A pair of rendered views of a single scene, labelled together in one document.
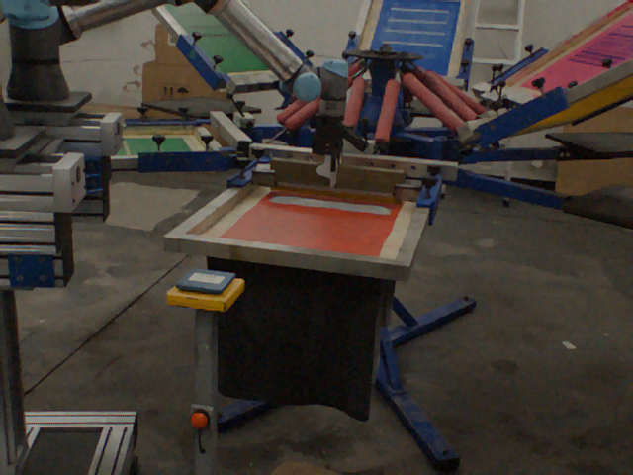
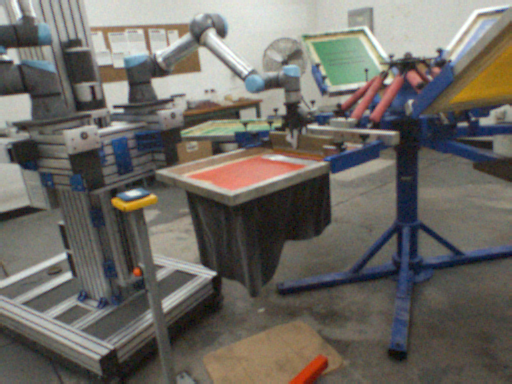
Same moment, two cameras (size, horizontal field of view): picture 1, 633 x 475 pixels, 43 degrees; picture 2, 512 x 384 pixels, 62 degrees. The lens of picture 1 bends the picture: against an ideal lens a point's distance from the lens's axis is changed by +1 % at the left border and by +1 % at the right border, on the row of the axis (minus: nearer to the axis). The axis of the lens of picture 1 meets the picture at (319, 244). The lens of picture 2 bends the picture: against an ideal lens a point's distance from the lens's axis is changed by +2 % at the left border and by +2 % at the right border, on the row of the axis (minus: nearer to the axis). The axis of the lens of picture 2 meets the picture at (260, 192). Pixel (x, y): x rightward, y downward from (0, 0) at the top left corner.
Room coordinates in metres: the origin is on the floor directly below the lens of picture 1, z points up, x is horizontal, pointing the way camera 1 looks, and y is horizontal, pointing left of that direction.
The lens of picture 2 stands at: (0.72, -1.15, 1.41)
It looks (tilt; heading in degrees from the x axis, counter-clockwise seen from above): 18 degrees down; 41
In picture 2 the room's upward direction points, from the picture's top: 6 degrees counter-clockwise
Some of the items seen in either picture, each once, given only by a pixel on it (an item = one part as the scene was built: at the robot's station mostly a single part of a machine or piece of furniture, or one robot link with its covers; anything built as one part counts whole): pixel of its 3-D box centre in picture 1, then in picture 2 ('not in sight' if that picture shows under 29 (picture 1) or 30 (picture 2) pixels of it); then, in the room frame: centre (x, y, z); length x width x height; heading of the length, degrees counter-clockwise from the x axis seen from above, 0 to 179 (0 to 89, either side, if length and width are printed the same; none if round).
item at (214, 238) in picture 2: (290, 332); (218, 234); (1.80, 0.06, 0.74); 0.45 x 0.03 x 0.43; 78
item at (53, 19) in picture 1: (34, 29); (138, 67); (2.04, 0.74, 1.42); 0.13 x 0.12 x 0.14; 9
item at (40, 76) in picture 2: not in sight; (39, 76); (1.54, 0.69, 1.42); 0.13 x 0.12 x 0.14; 159
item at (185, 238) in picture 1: (319, 212); (266, 163); (2.09, 0.00, 0.97); 0.79 x 0.58 x 0.04; 168
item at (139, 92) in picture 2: (37, 76); (141, 91); (2.03, 0.74, 1.31); 0.15 x 0.15 x 0.10
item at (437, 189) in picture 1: (428, 199); (352, 157); (2.27, -0.32, 0.97); 0.30 x 0.05 x 0.07; 168
